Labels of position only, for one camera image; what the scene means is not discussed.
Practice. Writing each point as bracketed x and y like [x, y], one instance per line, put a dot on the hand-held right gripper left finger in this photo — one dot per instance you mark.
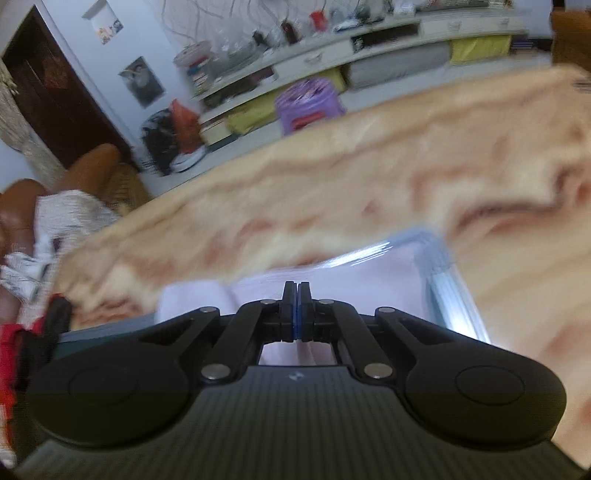
[290, 316]

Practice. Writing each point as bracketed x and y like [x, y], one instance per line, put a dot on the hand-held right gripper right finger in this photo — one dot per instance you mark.
[304, 316]

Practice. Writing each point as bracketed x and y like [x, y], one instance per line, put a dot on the pale pink garment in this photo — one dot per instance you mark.
[369, 288]

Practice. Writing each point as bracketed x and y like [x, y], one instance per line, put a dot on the white round device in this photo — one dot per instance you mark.
[188, 160]

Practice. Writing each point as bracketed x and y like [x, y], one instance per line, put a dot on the yellow-green storage box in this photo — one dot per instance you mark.
[480, 48]
[247, 117]

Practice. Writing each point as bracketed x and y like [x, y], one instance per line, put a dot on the purple plastic stool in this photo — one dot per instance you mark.
[307, 108]

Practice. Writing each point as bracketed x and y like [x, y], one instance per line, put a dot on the black bag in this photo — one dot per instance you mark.
[157, 143]

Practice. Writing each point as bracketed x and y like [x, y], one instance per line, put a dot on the orange plastic bag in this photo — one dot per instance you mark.
[183, 124]

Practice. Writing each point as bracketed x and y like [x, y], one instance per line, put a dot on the white printed cloth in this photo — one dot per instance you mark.
[69, 217]

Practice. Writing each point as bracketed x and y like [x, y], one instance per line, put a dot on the brown leather sofa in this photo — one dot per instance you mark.
[97, 161]

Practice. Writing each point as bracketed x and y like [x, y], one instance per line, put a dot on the stack of books and boxes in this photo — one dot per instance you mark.
[196, 64]

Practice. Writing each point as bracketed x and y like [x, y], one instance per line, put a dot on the grey storage box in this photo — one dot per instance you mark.
[399, 64]

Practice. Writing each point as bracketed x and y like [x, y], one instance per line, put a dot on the red and black cloth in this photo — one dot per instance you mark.
[14, 369]

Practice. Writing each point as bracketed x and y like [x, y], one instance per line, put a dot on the red container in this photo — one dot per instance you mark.
[317, 19]

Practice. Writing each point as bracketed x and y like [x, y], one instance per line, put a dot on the beige lace curtain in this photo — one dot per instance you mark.
[25, 134]

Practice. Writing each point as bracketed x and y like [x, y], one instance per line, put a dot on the dark wooden door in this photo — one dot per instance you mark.
[51, 87]

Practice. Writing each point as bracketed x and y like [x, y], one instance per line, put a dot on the brown leather armchair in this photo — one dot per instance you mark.
[570, 39]

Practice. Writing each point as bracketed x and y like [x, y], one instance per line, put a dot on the green board with silver frame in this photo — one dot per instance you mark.
[450, 295]

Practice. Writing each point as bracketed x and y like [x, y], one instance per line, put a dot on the long white wall cabinet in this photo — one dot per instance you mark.
[304, 60]

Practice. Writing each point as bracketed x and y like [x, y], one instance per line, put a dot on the dark portrait wall poster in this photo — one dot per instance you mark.
[141, 82]

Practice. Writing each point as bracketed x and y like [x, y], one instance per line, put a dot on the small colourful wall poster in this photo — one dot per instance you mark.
[102, 22]

